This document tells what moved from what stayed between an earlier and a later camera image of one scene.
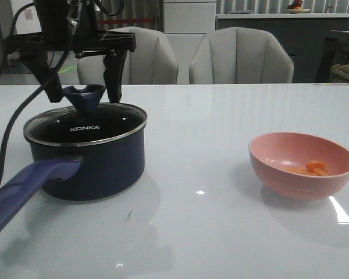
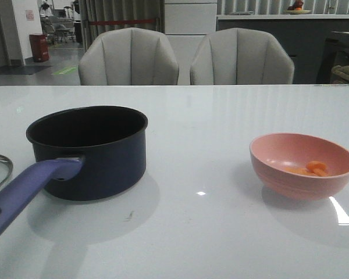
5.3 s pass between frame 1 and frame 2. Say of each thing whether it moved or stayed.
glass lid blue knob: moved
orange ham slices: stayed
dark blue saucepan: stayed
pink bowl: stayed
